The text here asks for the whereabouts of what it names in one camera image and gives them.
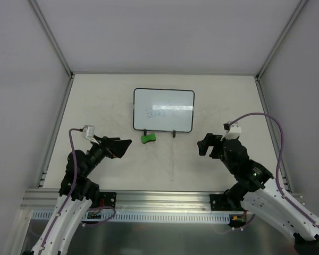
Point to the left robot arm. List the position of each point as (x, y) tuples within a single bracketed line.
[(77, 195)]

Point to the white whiteboard black frame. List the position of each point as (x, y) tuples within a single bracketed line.
[(163, 110)]

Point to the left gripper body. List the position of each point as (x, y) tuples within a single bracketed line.
[(108, 146)]

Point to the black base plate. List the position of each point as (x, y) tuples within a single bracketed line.
[(106, 199), (223, 202)]

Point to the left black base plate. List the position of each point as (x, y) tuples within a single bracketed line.
[(106, 199)]

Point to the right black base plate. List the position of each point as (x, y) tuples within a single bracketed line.
[(223, 202)]

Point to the white slotted cable duct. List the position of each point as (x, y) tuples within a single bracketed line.
[(146, 217)]

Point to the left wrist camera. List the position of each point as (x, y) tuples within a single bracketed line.
[(88, 132)]

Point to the aluminium mounting rail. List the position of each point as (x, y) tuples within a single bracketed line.
[(142, 201)]

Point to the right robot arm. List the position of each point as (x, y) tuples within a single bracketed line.
[(256, 191)]

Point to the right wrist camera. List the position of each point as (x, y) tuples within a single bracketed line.
[(233, 131)]

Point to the green whiteboard eraser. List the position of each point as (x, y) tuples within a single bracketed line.
[(148, 138)]

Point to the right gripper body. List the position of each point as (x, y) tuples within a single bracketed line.
[(216, 147)]

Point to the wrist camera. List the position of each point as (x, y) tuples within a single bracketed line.
[(233, 131), (88, 132)]

